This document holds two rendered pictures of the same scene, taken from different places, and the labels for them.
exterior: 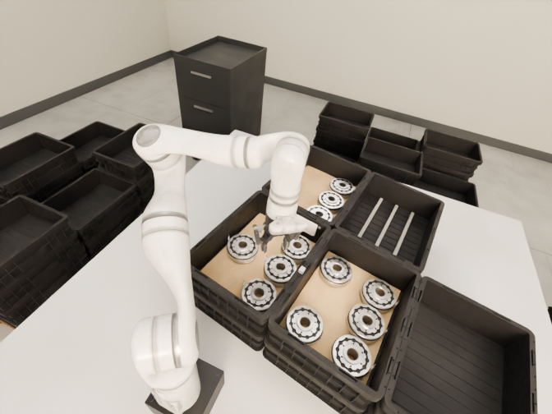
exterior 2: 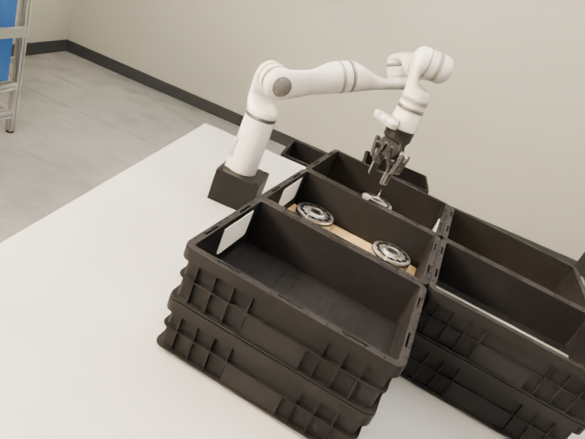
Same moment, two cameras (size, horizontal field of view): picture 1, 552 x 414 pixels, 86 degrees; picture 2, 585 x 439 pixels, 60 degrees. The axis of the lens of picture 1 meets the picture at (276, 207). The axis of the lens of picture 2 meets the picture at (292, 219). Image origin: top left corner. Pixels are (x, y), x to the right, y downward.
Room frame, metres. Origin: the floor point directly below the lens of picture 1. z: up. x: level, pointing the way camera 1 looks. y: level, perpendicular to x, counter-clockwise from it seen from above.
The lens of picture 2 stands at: (0.02, -1.27, 1.37)
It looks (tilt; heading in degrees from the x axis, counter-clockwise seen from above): 25 degrees down; 75
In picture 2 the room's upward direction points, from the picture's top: 23 degrees clockwise
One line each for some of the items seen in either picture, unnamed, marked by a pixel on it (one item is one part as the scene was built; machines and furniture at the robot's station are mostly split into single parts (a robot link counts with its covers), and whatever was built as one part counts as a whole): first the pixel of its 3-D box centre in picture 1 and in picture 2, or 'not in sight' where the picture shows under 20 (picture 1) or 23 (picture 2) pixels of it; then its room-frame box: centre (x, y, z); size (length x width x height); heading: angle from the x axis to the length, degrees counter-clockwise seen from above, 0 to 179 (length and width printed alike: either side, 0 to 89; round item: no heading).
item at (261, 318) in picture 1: (261, 244); (380, 191); (0.57, 0.03, 0.92); 0.40 x 0.30 x 0.02; 153
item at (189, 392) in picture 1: (177, 378); (251, 144); (0.19, 0.16, 0.89); 0.09 x 0.09 x 0.17; 73
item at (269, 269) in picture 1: (280, 268); not in sight; (0.53, -0.04, 0.86); 0.10 x 0.10 x 0.01
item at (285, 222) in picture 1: (284, 208); (401, 115); (0.51, -0.02, 1.15); 0.11 x 0.09 x 0.06; 20
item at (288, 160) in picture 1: (287, 172); (420, 79); (0.51, -0.01, 1.25); 0.09 x 0.07 x 0.15; 173
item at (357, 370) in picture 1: (351, 355); not in sight; (0.30, -0.25, 0.86); 0.10 x 0.10 x 0.01
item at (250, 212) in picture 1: (259, 255); (373, 205); (0.57, 0.03, 0.87); 0.40 x 0.30 x 0.11; 153
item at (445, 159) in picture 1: (437, 168); not in sight; (2.02, -1.22, 0.37); 0.40 x 0.30 x 0.45; 74
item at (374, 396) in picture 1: (351, 297); (355, 222); (0.43, -0.24, 0.92); 0.40 x 0.30 x 0.02; 153
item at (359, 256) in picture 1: (345, 306); (346, 239); (0.43, -0.24, 0.87); 0.40 x 0.30 x 0.11; 153
